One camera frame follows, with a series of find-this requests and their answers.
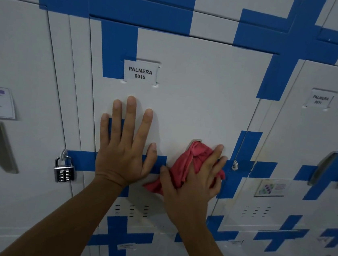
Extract person's right hand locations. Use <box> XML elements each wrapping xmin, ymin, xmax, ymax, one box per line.
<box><xmin>153</xmin><ymin>138</ymin><xmax>230</xmax><ymax>234</ymax></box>

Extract person's left hand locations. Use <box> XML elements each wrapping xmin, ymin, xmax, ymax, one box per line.
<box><xmin>93</xmin><ymin>93</ymin><xmax>164</xmax><ymax>192</ymax></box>

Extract red cleaning cloth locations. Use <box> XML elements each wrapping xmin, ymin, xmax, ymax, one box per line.
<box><xmin>142</xmin><ymin>135</ymin><xmax>230</xmax><ymax>203</ymax></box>

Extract person's right forearm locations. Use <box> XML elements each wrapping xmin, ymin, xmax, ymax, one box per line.
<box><xmin>170</xmin><ymin>217</ymin><xmax>248</xmax><ymax>256</ymax></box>

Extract person's left forearm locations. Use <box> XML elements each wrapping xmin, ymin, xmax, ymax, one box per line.
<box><xmin>0</xmin><ymin>165</ymin><xmax>128</xmax><ymax>256</ymax></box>

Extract white name label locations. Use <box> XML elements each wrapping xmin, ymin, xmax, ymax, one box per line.
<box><xmin>122</xmin><ymin>58</ymin><xmax>161</xmax><ymax>86</ymax></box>
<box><xmin>305</xmin><ymin>88</ymin><xmax>338</xmax><ymax>111</ymax></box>

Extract silver combination padlock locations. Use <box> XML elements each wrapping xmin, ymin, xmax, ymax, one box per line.
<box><xmin>52</xmin><ymin>148</ymin><xmax>80</xmax><ymax>185</ymax></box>

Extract colourful square sticker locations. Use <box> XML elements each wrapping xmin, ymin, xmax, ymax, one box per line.
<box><xmin>254</xmin><ymin>177</ymin><xmax>291</xmax><ymax>201</ymax></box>

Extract white lower locker door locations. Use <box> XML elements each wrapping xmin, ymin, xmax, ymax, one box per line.
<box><xmin>212</xmin><ymin>208</ymin><xmax>338</xmax><ymax>256</ymax></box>
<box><xmin>88</xmin><ymin>201</ymin><xmax>208</xmax><ymax>256</ymax></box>

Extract white locker door blue stripes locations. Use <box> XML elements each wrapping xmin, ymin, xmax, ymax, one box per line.
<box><xmin>66</xmin><ymin>17</ymin><xmax>279</xmax><ymax>244</ymax></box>

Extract white locker door with sticker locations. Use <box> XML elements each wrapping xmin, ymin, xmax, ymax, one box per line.
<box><xmin>223</xmin><ymin>52</ymin><xmax>338</xmax><ymax>243</ymax></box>

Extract white locker door with notice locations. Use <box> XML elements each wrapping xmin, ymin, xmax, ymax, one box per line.
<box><xmin>0</xmin><ymin>0</ymin><xmax>112</xmax><ymax>256</ymax></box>

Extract recessed locker door handle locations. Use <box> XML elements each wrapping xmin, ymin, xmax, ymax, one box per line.
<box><xmin>307</xmin><ymin>148</ymin><xmax>338</xmax><ymax>189</ymax></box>
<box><xmin>0</xmin><ymin>122</ymin><xmax>24</xmax><ymax>175</ymax></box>

